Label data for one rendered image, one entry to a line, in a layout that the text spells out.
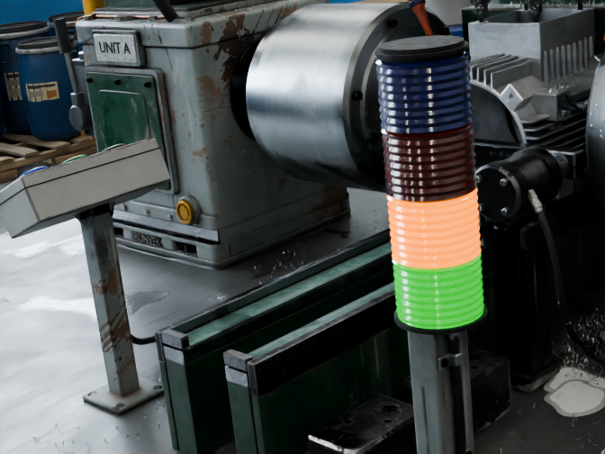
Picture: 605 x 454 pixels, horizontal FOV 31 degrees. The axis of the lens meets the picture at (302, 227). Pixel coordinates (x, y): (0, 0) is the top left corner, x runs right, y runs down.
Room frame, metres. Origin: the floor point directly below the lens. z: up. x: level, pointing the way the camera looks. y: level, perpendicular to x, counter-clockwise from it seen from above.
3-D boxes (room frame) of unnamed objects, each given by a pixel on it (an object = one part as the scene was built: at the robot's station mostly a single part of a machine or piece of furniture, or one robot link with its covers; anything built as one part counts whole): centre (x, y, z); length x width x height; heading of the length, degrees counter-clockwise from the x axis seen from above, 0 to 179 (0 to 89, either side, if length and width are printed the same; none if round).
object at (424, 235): (0.69, -0.09, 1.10); 0.06 x 0.06 x 0.04
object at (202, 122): (1.71, 0.14, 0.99); 0.35 x 0.31 x 0.37; 44
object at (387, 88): (0.69, -0.09, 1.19); 0.06 x 0.06 x 0.04
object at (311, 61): (1.50, -0.06, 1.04); 0.37 x 0.25 x 0.25; 44
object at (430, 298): (0.69, -0.09, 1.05); 0.06 x 0.06 x 0.04
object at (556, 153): (1.18, -0.21, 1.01); 0.26 x 0.04 x 0.03; 44
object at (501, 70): (1.28, -0.27, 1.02); 0.20 x 0.19 x 0.19; 134
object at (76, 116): (1.74, 0.31, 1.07); 0.08 x 0.07 x 0.20; 134
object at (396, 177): (0.69, -0.09, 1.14); 0.06 x 0.06 x 0.04
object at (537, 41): (1.30, -0.30, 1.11); 0.12 x 0.11 x 0.07; 134
